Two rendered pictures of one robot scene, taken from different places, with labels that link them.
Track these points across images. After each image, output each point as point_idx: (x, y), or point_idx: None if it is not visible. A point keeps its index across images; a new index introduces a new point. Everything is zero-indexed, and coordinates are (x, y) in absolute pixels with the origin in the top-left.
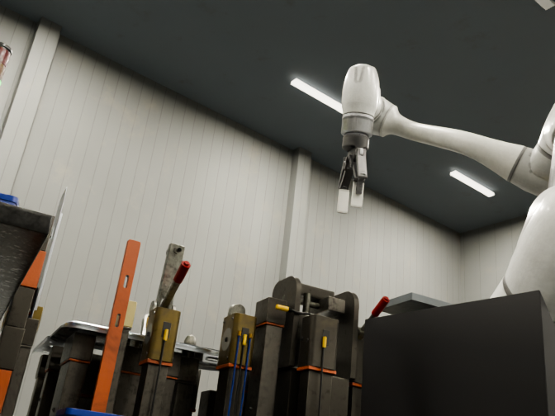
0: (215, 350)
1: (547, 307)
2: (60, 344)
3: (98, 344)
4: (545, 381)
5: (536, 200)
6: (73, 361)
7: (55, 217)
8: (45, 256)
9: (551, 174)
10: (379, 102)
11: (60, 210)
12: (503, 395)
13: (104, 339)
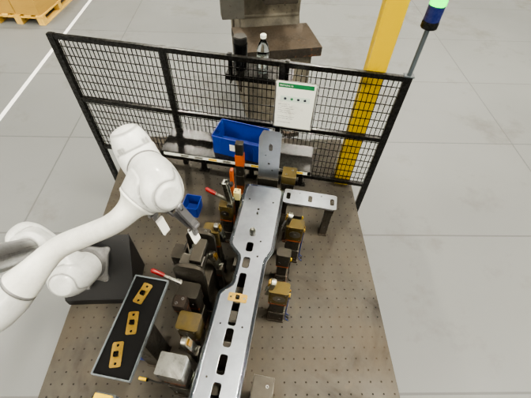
0: (231, 235)
1: None
2: (301, 197)
3: (279, 204)
4: None
5: (39, 231)
6: None
7: (277, 140)
8: (272, 156)
9: (19, 244)
10: (124, 172)
11: (261, 140)
12: None
13: (265, 202)
